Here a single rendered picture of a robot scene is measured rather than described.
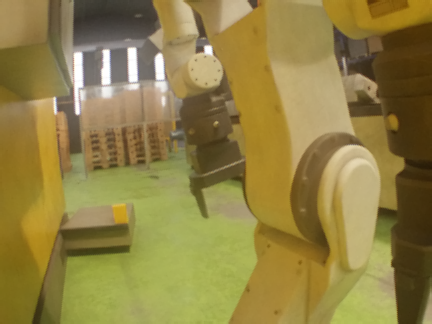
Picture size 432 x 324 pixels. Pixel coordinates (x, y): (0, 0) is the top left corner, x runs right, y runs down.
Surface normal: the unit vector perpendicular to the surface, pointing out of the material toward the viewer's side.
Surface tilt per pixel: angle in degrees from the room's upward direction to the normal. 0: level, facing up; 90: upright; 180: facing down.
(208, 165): 90
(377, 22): 102
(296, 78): 90
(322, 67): 90
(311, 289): 90
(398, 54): 57
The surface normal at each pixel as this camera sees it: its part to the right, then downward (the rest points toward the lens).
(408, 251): -0.87, 0.32
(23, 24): 0.40, 0.07
